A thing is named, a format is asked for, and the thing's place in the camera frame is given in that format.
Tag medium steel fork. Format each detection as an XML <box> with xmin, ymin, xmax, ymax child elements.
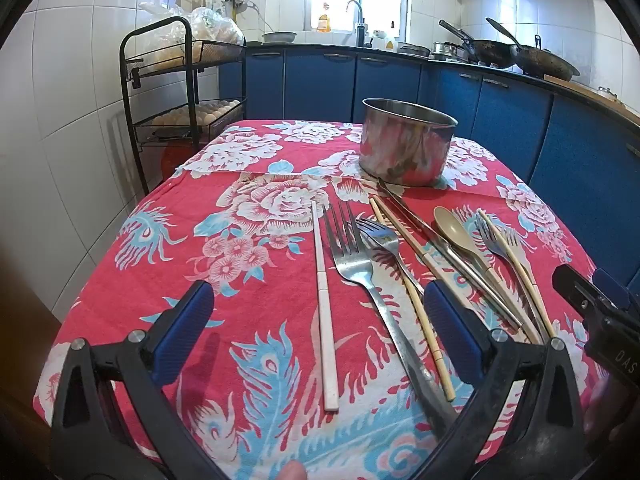
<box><xmin>356</xmin><ymin>217</ymin><xmax>431</xmax><ymax>306</ymax></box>

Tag wooden chopstick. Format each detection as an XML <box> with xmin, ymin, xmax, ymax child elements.
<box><xmin>369</xmin><ymin>198</ymin><xmax>457</xmax><ymax>402</ymax></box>
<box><xmin>375</xmin><ymin>196</ymin><xmax>526</xmax><ymax>343</ymax></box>

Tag person's right hand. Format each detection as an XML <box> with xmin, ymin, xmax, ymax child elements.
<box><xmin>584</xmin><ymin>375</ymin><xmax>623</xmax><ymax>441</ymax></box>

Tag clear plastic bag of bread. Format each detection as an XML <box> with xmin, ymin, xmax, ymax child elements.
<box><xmin>187</xmin><ymin>6</ymin><xmax>246</xmax><ymax>47</ymax></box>
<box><xmin>139</xmin><ymin>2</ymin><xmax>203</xmax><ymax>72</ymax></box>

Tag silver table knife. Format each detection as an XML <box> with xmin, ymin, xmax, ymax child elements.
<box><xmin>377</xmin><ymin>177</ymin><xmax>525</xmax><ymax>333</ymax></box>

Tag blue kitchen cabinets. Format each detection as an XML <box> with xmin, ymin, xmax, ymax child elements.
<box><xmin>218</xmin><ymin>45</ymin><xmax>640</xmax><ymax>306</ymax></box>

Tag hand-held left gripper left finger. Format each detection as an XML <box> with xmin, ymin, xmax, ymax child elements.
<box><xmin>49</xmin><ymin>280</ymin><xmax>231</xmax><ymax>480</ymax></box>

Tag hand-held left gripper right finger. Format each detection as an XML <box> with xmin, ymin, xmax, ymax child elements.
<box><xmin>415</xmin><ymin>280</ymin><xmax>586</xmax><ymax>480</ymax></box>

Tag red floral tablecloth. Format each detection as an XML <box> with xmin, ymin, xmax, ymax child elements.
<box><xmin>32</xmin><ymin>119</ymin><xmax>608</xmax><ymax>480</ymax></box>

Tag white chopstick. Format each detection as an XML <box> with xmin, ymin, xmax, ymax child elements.
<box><xmin>311</xmin><ymin>201</ymin><xmax>340</xmax><ymax>412</ymax></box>

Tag red plastic bucket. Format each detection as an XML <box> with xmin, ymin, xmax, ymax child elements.
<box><xmin>161</xmin><ymin>142</ymin><xmax>201</xmax><ymax>181</ymax></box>

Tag steel pot with lid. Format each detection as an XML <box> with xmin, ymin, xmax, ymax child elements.
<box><xmin>432</xmin><ymin>40</ymin><xmax>468</xmax><ymax>61</ymax></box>

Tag large black wok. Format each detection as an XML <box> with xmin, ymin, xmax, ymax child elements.
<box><xmin>486</xmin><ymin>17</ymin><xmax>581</xmax><ymax>82</ymax></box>

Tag large steel fork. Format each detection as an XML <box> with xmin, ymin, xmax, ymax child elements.
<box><xmin>322</xmin><ymin>201</ymin><xmax>458</xmax><ymax>441</ymax></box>

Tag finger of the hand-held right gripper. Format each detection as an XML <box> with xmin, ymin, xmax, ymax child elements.
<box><xmin>591</xmin><ymin>268</ymin><xmax>633</xmax><ymax>311</ymax></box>
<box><xmin>552</xmin><ymin>263</ymin><xmax>608</xmax><ymax>318</ymax></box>

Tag beige spoon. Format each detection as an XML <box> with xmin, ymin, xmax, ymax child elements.
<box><xmin>433</xmin><ymin>206</ymin><xmax>543</xmax><ymax>345</ymax></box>

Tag small steel fork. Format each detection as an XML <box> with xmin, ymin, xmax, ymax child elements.
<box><xmin>474</xmin><ymin>217</ymin><xmax>551</xmax><ymax>346</ymax></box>

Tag chrome kitchen faucet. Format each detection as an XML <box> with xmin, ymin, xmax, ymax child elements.
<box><xmin>346</xmin><ymin>0</ymin><xmax>368</xmax><ymax>47</ymax></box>

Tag black wire rack cart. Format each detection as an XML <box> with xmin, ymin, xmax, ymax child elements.
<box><xmin>119</xmin><ymin>16</ymin><xmax>248</xmax><ymax>197</ymax></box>

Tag small black wok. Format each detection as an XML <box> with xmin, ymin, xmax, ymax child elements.
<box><xmin>439</xmin><ymin>19</ymin><xmax>518</xmax><ymax>70</ymax></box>

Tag tray of eggs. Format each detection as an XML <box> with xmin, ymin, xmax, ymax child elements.
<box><xmin>150</xmin><ymin>99</ymin><xmax>242</xmax><ymax>128</ymax></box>

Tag stainless steel pot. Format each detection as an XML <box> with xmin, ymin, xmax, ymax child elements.
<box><xmin>358</xmin><ymin>98</ymin><xmax>459</xmax><ymax>188</ymax></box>

